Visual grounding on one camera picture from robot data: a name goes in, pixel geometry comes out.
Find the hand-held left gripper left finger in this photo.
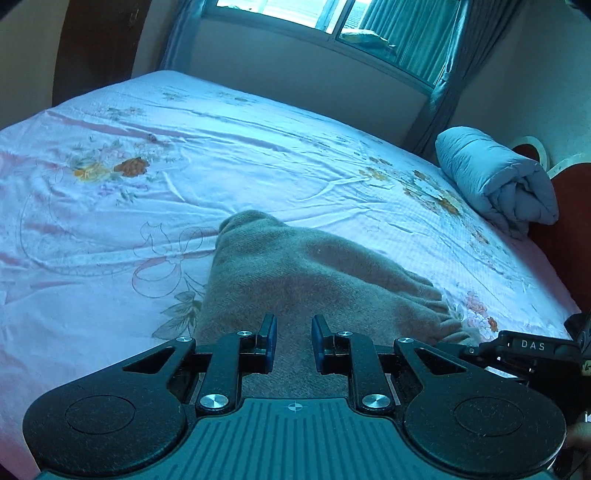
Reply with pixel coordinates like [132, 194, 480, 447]
[122, 314, 279, 415]

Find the person's right hand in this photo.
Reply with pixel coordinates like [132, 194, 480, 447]
[564, 410, 591, 452]

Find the red-brown wooden headboard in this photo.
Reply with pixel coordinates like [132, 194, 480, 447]
[510, 136, 591, 315]

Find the floral pink bed sheet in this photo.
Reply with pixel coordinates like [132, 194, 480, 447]
[0, 69, 583, 480]

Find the dark wooden wardrobe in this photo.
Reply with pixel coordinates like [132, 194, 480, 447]
[51, 0, 154, 109]

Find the window with grey frame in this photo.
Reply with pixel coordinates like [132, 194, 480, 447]
[202, 0, 462, 90]

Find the teal window curtain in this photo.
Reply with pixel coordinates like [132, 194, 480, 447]
[159, 0, 218, 75]
[360, 0, 488, 155]

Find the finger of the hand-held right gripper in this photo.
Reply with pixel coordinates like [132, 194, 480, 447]
[436, 329, 578, 367]

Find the pale cloth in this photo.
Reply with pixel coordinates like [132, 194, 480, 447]
[341, 28, 399, 49]

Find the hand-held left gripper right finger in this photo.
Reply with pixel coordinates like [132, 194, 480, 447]
[311, 315, 472, 415]

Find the rolled light blue quilt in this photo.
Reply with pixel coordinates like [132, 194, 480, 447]
[435, 126, 559, 240]

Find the grey-green towel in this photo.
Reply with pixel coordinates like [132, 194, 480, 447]
[194, 210, 481, 400]

